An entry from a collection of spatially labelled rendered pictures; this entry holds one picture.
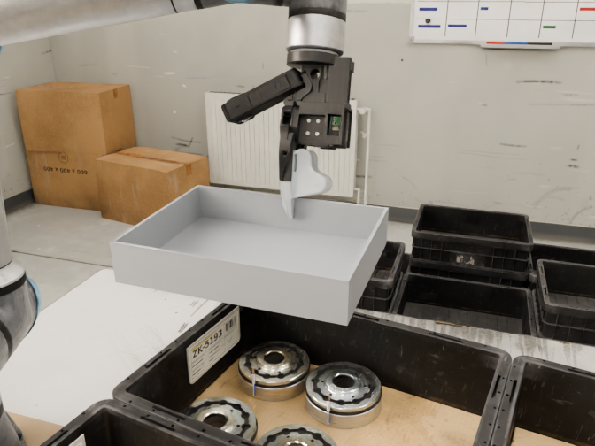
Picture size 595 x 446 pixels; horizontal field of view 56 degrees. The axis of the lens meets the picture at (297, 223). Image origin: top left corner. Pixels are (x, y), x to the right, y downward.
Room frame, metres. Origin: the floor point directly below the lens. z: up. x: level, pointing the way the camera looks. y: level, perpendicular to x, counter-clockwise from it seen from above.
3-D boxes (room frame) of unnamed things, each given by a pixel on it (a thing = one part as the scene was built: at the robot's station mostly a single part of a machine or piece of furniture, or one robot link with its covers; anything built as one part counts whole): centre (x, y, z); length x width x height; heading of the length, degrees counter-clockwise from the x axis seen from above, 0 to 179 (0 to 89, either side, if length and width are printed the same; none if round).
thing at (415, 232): (1.88, -0.63, 0.37); 0.40 x 0.30 x 0.45; 72
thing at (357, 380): (0.62, -0.06, 0.86); 0.05 x 0.05 x 0.01
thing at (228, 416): (0.55, 0.10, 0.86); 0.05 x 0.05 x 0.01
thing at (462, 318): (1.51, -0.51, 0.31); 0.40 x 0.30 x 0.34; 72
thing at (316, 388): (0.62, -0.06, 0.86); 0.10 x 0.10 x 0.01
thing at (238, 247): (0.61, 0.05, 1.07); 0.27 x 0.20 x 0.05; 71
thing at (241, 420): (0.55, 0.10, 0.86); 0.10 x 0.10 x 0.01
